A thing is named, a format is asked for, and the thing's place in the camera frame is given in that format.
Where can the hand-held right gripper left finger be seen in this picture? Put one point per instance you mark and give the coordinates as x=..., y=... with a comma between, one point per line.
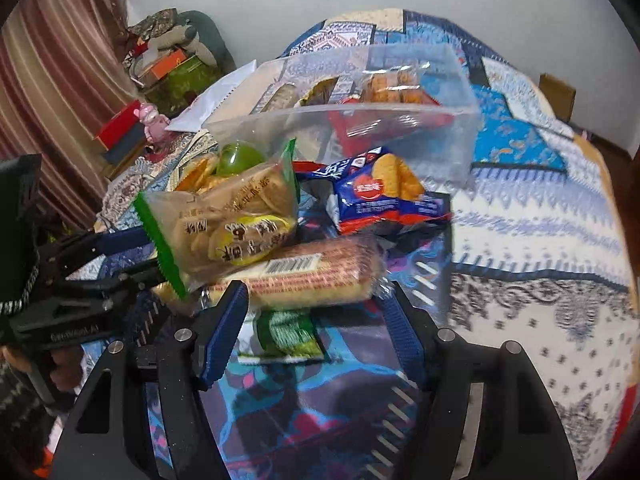
x=225, y=342

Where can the orange cracker packet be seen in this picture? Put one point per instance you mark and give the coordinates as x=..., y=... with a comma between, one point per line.
x=197, y=172

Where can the orange box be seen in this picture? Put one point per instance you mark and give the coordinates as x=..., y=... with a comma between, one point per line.
x=162, y=65

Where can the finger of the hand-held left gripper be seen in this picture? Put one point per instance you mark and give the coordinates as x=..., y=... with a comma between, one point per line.
x=122, y=242
x=142, y=276

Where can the striped curtain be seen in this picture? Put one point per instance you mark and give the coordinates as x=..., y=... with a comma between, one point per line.
x=55, y=85

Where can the pink toy figure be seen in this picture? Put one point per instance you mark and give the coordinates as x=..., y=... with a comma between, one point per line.
x=152, y=122

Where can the dark grey box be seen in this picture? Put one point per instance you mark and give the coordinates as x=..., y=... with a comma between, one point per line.
x=125, y=147

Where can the brown cardboard box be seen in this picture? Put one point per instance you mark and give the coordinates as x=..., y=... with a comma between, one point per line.
x=557, y=95

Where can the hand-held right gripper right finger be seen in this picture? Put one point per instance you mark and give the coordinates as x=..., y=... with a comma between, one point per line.
x=404, y=345

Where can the green patterned box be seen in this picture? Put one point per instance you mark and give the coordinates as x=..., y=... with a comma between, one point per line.
x=182, y=82

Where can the red snack packet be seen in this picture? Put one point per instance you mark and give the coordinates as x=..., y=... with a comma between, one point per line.
x=380, y=122

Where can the patterned fabric bag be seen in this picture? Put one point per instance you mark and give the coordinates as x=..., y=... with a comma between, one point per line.
x=152, y=22

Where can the clear plastic container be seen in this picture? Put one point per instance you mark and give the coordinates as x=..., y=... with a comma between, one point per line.
x=410, y=130

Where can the blue patchwork blanket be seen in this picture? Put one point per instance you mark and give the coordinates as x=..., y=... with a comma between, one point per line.
x=525, y=240

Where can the dark printed cloth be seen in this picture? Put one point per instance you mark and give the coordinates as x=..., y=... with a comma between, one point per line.
x=325, y=410

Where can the red box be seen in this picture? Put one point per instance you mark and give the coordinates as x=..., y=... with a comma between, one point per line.
x=117, y=122

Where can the small green white packet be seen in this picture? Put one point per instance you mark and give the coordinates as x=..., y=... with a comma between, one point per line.
x=285, y=335

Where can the long cake packet red print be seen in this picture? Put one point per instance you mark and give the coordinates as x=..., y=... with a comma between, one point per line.
x=320, y=270

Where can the blue red rice cracker packet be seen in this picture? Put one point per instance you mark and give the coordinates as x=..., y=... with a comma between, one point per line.
x=380, y=190

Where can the clear packet of fried snacks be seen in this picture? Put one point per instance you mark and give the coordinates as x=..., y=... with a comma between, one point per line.
x=395, y=85

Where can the clear packet of pale biscuits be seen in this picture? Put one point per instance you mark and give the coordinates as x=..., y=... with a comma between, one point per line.
x=277, y=97

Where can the green-edged clear biscuit packet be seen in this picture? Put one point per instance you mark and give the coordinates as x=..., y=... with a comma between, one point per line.
x=235, y=220

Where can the dark yellow snack packet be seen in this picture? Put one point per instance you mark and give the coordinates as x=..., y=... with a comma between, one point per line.
x=322, y=91

